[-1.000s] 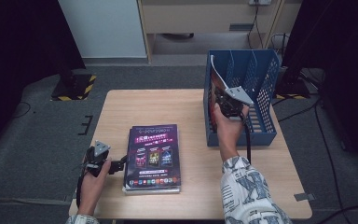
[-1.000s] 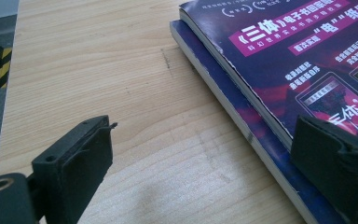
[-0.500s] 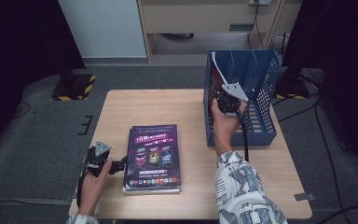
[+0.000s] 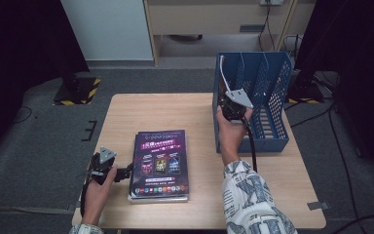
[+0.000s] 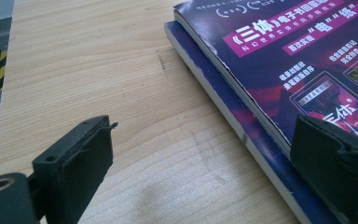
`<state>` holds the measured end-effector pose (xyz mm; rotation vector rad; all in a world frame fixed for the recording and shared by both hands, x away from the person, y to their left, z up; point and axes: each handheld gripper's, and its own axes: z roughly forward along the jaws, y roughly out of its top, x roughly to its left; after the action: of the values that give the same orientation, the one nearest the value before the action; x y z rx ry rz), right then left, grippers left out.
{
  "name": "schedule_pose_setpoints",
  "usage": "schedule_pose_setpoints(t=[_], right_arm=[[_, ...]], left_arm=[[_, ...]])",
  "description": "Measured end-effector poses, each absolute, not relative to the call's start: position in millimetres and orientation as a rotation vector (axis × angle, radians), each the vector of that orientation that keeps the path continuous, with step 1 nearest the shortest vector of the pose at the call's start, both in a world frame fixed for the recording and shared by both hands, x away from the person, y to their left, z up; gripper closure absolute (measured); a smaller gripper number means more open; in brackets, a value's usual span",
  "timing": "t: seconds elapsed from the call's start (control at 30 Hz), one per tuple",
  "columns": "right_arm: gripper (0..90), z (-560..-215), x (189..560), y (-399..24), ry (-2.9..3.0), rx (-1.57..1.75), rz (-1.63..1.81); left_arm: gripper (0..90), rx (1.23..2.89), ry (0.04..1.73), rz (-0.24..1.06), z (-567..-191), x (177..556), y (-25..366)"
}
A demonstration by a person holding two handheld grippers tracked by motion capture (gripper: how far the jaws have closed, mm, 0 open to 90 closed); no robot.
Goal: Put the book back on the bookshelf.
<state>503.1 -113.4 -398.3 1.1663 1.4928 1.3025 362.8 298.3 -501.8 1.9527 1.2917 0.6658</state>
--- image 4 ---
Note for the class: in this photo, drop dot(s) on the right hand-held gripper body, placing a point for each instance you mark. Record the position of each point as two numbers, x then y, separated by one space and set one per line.
238 99

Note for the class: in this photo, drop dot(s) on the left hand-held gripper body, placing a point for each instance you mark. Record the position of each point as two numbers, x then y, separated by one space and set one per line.
105 156

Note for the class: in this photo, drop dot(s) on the stack of purple magazines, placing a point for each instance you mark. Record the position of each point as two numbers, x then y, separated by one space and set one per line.
159 162

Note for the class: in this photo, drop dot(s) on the purple-backed magazine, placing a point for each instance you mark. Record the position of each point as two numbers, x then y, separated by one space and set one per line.
162 198

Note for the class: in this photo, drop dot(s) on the blue file rack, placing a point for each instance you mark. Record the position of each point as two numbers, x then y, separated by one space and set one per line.
266 144

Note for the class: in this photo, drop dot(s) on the person's left hand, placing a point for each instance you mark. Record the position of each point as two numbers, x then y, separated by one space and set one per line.
96 196

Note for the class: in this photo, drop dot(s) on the person's right hand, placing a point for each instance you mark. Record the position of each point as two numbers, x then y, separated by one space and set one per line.
230 139

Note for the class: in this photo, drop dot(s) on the light wooden desk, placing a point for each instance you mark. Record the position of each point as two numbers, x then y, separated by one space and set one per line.
207 19

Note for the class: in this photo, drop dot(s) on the white power socket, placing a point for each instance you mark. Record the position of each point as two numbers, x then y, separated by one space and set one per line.
271 2

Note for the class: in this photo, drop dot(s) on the white partition panel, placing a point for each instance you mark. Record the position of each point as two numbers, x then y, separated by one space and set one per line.
107 29

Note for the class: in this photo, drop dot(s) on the grey tape piece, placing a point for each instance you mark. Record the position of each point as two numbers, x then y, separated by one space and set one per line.
318 205

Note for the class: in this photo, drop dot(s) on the black curtain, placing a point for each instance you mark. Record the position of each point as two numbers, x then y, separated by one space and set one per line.
19 48
363 48

